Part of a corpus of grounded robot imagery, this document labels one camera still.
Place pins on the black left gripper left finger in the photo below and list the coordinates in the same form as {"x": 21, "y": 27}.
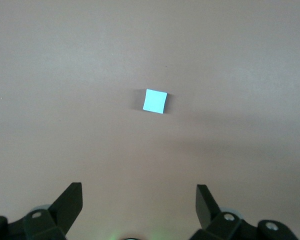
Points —
{"x": 62, "y": 210}

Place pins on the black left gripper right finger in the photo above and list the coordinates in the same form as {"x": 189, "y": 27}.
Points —
{"x": 207, "y": 212}

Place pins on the light blue foam block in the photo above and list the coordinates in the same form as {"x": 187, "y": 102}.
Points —
{"x": 155, "y": 101}

